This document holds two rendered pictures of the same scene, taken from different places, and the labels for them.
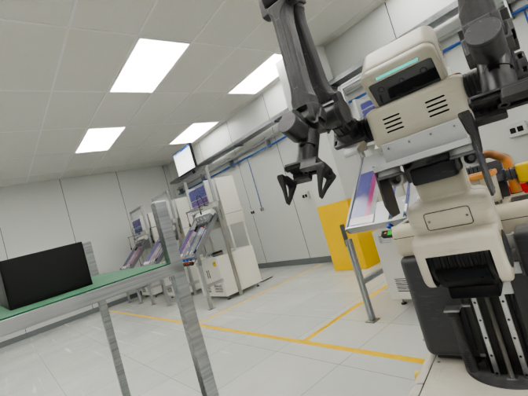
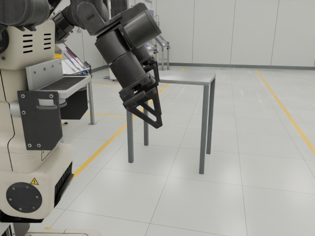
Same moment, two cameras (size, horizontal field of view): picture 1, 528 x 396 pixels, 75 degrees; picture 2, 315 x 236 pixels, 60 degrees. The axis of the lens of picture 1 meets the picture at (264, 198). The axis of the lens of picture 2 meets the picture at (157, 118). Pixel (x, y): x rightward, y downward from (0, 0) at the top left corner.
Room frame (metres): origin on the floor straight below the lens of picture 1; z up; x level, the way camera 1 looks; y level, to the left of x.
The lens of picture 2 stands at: (1.19, 0.34, 1.19)
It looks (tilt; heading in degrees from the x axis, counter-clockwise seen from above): 18 degrees down; 233
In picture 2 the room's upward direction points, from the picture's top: straight up
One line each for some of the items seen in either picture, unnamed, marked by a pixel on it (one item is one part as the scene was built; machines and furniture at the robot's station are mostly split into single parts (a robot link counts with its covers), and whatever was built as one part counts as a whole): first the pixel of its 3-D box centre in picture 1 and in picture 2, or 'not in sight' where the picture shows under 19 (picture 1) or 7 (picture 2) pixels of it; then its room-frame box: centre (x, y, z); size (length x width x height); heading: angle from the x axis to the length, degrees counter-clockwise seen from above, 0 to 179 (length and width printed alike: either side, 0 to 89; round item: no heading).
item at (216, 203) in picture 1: (216, 232); not in sight; (5.24, 0.85, 0.95); 1.36 x 0.82 x 1.90; 130
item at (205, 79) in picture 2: not in sight; (171, 118); (-0.35, -1.48, 0.40); 0.70 x 0.45 x 0.80; 125
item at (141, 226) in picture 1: (151, 250); not in sight; (7.48, 2.69, 0.95); 1.37 x 0.82 x 1.90; 130
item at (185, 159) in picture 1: (188, 161); not in sight; (5.15, 0.96, 2.10); 0.58 x 0.14 x 0.41; 40
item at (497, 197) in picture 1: (463, 192); not in sight; (1.28, -0.72, 0.87); 0.23 x 0.15 x 0.11; 52
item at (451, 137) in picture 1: (428, 169); (55, 98); (0.96, -0.47, 0.99); 0.28 x 0.16 x 0.22; 52
